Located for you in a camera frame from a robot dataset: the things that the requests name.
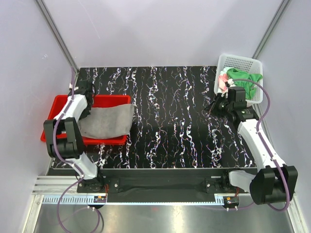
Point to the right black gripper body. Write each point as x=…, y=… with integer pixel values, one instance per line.
x=222, y=108

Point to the green towel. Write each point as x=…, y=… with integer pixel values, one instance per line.
x=245, y=80

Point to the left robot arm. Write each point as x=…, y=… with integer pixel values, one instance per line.
x=63, y=137

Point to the grey towel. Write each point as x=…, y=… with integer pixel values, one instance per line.
x=106, y=123

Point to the white plastic basket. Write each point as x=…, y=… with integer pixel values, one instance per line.
x=249, y=65

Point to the right aluminium frame post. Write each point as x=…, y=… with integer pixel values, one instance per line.
x=271, y=27

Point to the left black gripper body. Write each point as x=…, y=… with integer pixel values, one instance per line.
x=86, y=112

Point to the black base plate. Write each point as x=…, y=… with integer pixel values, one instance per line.
x=160, y=185

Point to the pink towel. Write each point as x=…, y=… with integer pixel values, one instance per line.
x=222, y=79

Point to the left aluminium frame post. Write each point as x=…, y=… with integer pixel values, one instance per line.
x=56, y=34

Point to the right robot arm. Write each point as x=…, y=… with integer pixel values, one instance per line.
x=274, y=181

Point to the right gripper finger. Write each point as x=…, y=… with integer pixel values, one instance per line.
x=216, y=101
x=209, y=109

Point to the aluminium frame post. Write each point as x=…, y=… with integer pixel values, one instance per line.
x=271, y=27
x=56, y=34

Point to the white towel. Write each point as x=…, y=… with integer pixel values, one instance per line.
x=224, y=71

